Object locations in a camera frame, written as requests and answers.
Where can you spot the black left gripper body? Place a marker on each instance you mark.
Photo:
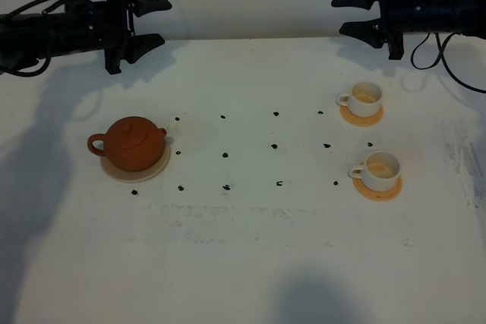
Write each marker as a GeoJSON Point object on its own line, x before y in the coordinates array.
{"type": "Point", "coordinates": [104, 26]}

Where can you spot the brown clay teapot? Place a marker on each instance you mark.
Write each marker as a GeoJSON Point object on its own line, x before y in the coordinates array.
{"type": "Point", "coordinates": [131, 144]}

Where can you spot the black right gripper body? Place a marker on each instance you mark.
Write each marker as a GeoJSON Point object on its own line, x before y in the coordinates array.
{"type": "Point", "coordinates": [391, 13]}

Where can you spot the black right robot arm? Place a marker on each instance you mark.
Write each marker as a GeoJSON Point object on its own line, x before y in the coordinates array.
{"type": "Point", "coordinates": [466, 17]}

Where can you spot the near white teacup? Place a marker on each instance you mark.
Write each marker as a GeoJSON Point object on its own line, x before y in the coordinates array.
{"type": "Point", "coordinates": [380, 171]}

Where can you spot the cream round teapot coaster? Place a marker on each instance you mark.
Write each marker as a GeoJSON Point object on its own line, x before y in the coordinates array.
{"type": "Point", "coordinates": [138, 176]}

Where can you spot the orange round coaster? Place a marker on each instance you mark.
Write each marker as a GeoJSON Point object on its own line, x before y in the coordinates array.
{"type": "Point", "coordinates": [377, 195]}
{"type": "Point", "coordinates": [361, 121]}

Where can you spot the white teacup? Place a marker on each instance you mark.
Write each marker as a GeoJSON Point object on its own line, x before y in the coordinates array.
{"type": "Point", "coordinates": [363, 100]}
{"type": "Point", "coordinates": [380, 171]}

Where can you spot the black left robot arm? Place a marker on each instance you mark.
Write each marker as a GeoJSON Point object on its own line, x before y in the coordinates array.
{"type": "Point", "coordinates": [29, 42]}

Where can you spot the far white teacup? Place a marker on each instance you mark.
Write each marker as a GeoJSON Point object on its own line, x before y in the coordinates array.
{"type": "Point", "coordinates": [363, 100]}

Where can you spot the near orange round coaster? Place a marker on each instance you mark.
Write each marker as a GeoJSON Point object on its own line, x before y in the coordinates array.
{"type": "Point", "coordinates": [377, 195]}

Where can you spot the far orange round coaster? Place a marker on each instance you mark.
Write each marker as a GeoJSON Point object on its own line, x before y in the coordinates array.
{"type": "Point", "coordinates": [361, 121]}

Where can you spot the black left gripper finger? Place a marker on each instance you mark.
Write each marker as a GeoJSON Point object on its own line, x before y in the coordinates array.
{"type": "Point", "coordinates": [142, 7]}
{"type": "Point", "coordinates": [138, 46]}

